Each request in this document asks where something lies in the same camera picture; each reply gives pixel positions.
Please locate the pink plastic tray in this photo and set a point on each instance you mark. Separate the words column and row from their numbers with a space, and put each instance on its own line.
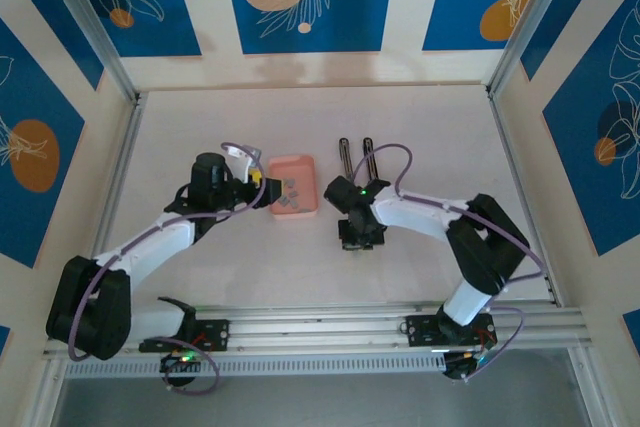
column 300, row 169

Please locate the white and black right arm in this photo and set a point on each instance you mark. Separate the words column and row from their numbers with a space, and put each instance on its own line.
column 420, row 212

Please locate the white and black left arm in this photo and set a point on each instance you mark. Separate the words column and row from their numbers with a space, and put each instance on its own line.
column 150, row 242

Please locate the black control board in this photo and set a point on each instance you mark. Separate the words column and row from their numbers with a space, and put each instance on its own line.
column 180, row 364
column 460, row 369

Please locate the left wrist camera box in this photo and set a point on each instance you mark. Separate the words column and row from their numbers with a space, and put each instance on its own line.
column 245, row 162

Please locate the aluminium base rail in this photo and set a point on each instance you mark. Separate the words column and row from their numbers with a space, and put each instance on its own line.
column 320, row 327

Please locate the aluminium frame post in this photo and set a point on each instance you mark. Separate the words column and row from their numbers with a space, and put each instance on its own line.
column 530, row 12
column 90, row 22

